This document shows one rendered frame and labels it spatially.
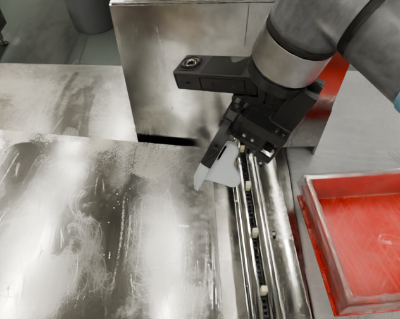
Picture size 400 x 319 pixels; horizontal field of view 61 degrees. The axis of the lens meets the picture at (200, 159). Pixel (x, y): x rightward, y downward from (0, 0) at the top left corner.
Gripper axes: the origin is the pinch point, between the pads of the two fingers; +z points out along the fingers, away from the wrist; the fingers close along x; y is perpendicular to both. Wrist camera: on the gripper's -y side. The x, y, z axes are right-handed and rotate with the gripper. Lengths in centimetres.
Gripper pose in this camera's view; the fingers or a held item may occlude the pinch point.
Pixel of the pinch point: (214, 152)
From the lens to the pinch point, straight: 53.4
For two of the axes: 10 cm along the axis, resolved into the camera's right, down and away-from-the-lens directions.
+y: 8.5, 5.2, -0.7
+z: -2.4, 5.1, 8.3
